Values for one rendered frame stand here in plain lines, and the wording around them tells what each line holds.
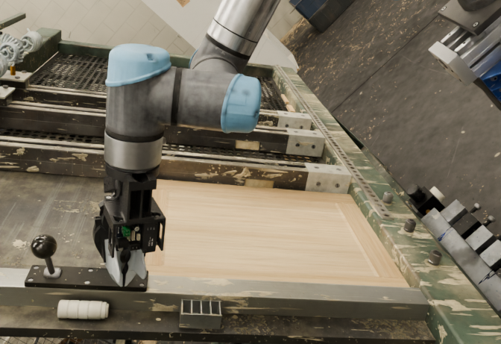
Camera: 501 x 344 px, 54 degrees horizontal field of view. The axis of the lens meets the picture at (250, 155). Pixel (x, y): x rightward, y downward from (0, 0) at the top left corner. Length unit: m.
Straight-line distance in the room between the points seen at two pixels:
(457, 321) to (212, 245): 0.49
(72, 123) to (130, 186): 1.00
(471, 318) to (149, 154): 0.67
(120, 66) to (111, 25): 6.05
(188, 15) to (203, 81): 4.46
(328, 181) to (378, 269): 0.37
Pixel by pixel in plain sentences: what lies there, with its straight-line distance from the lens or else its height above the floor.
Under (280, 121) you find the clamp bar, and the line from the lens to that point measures 1.81.
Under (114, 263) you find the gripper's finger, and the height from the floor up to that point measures 1.45.
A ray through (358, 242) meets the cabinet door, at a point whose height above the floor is 0.94.
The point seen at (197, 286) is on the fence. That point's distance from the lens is 0.92.
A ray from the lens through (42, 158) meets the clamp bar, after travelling 1.36.
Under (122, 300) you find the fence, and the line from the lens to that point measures 0.91.
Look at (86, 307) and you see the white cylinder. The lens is 0.89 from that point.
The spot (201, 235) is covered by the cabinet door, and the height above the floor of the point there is 1.24.
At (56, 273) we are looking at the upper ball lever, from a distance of 0.92.
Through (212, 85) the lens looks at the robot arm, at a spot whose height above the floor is 1.52.
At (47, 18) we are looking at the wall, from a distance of 6.85.
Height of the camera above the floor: 1.65
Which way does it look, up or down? 21 degrees down
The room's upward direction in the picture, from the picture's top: 50 degrees counter-clockwise
